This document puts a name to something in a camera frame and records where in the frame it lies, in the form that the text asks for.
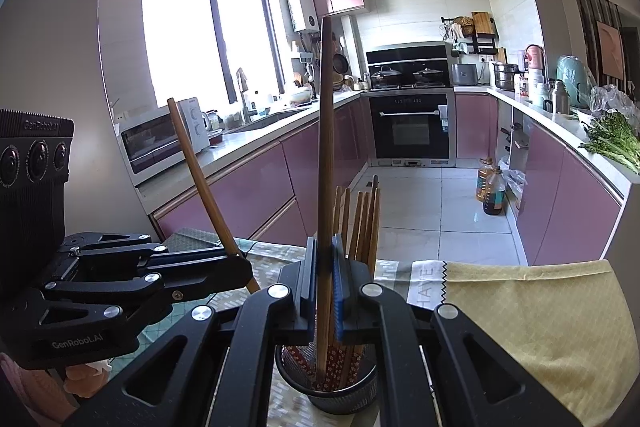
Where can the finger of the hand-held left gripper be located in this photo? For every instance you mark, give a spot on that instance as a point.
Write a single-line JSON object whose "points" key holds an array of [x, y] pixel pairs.
{"points": [[185, 258], [200, 279]]}

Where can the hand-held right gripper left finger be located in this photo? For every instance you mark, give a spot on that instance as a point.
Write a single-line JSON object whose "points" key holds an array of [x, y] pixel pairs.
{"points": [[311, 292]]}

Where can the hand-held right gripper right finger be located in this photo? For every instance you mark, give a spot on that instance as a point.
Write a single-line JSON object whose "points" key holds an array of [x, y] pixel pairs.
{"points": [[340, 292]]}

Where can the bundle of wooden chopsticks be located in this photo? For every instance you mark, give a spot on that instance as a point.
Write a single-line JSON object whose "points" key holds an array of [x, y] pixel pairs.
{"points": [[362, 227]]}

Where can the long brown chopstick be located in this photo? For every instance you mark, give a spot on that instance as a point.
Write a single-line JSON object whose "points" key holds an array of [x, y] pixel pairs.
{"points": [[326, 132], [200, 177]]}

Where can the black mesh utensil holder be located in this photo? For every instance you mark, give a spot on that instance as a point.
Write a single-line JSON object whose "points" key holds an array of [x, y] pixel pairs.
{"points": [[325, 403]]}

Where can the person's left forearm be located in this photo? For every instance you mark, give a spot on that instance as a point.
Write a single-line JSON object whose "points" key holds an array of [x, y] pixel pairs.
{"points": [[25, 387]]}

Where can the person's left hand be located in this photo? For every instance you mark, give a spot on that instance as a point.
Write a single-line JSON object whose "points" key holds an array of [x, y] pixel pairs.
{"points": [[85, 372]]}

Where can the green patterned tablecloth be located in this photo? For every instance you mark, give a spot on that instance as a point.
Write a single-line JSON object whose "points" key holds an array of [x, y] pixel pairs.
{"points": [[270, 257]]}

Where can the pink base cabinets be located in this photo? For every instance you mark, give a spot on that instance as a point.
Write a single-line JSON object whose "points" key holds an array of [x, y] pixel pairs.
{"points": [[565, 202], [250, 197]]}

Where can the white toaster oven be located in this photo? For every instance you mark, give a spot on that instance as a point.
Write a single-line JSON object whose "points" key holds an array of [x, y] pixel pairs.
{"points": [[150, 142]]}

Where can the grey refrigerator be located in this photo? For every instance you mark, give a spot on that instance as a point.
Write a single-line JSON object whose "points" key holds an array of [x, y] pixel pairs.
{"points": [[60, 57]]}

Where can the kitchen sink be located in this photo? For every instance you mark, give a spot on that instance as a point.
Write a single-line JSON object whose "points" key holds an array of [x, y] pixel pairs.
{"points": [[265, 121]]}

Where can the black built-in oven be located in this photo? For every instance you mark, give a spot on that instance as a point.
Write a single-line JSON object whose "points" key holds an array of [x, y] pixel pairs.
{"points": [[410, 132]]}

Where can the yellow oil bottle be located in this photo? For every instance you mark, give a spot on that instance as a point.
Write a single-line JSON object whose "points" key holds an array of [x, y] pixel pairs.
{"points": [[483, 184]]}

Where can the steel faucet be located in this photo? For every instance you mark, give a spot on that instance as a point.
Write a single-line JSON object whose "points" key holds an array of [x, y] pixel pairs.
{"points": [[242, 87]]}

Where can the dark oil bottle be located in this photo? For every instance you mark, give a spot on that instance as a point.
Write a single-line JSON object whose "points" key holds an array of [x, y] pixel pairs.
{"points": [[495, 194]]}

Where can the yellow and grey placemat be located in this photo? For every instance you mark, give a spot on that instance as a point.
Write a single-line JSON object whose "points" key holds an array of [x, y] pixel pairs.
{"points": [[530, 322]]}

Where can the beige bowl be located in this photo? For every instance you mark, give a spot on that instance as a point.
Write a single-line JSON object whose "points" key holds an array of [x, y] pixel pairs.
{"points": [[300, 97]]}

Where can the kitchen window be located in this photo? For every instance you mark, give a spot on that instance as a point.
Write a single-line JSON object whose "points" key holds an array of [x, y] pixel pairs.
{"points": [[200, 37]]}

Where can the lidded cooking pot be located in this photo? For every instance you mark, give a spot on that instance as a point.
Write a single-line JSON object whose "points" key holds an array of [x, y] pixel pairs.
{"points": [[386, 74]]}

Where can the lidded wok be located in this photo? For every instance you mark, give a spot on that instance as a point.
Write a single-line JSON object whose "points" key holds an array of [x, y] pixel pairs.
{"points": [[428, 75]]}

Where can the black range hood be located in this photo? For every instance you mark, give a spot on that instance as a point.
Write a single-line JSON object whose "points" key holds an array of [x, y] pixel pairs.
{"points": [[405, 56]]}

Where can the silver toaster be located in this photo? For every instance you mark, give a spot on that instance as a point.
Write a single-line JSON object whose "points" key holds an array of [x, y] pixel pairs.
{"points": [[464, 74]]}

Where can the steel stock pot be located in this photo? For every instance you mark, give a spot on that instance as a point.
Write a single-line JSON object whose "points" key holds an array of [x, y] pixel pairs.
{"points": [[505, 76]]}

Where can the white water heater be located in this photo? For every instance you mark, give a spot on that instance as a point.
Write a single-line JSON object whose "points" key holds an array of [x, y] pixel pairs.
{"points": [[302, 9]]}

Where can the white jar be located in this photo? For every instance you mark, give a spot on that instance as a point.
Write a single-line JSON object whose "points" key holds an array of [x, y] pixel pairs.
{"points": [[538, 96]]}

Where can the steel thermos flask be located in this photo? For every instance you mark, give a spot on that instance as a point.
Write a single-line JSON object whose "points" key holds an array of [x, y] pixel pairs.
{"points": [[561, 99]]}

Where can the pink kettle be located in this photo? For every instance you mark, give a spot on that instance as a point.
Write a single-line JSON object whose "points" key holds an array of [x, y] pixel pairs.
{"points": [[534, 58]]}

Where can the wooden cutting board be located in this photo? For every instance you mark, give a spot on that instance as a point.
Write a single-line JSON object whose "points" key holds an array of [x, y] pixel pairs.
{"points": [[481, 23]]}

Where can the green leafy vegetables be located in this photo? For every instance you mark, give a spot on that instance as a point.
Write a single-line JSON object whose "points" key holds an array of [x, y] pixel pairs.
{"points": [[615, 137]]}

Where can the pale green appliance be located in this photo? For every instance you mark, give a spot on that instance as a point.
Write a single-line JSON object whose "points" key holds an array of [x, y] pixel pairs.
{"points": [[574, 79]]}

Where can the clear plastic bag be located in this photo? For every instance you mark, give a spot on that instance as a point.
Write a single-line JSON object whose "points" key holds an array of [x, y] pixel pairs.
{"points": [[612, 99]]}

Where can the black wall rack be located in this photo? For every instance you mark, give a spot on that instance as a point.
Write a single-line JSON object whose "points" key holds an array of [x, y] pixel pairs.
{"points": [[484, 43]]}

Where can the brown wall hanging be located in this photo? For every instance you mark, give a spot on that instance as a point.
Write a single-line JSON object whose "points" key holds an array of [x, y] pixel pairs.
{"points": [[610, 49]]}

